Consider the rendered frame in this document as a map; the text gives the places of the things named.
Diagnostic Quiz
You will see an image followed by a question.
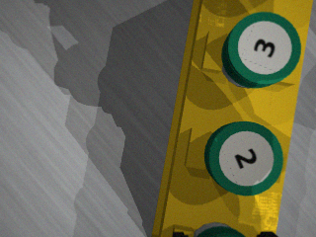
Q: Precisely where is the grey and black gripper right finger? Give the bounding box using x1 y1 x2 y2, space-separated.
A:
257 231 277 237

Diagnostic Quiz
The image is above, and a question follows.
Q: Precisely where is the green screw cap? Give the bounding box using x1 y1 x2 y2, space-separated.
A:
221 12 301 89
204 121 283 197
197 226 245 237

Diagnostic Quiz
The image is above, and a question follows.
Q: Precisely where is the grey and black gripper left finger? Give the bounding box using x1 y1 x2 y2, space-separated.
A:
173 232 189 237

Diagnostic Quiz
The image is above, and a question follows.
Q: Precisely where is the yellow tube rack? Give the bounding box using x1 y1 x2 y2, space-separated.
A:
151 0 313 237

